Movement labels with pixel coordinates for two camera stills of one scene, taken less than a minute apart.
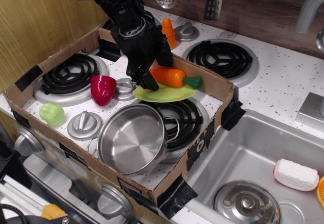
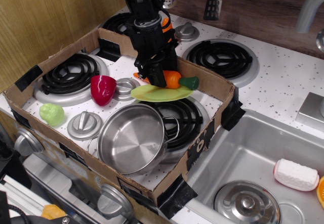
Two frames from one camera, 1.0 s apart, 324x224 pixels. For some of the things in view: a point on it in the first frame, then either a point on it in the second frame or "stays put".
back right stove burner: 233,59 stays put
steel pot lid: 246,202 stays put
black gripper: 144,42 → 151,42
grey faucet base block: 311,113 stays put
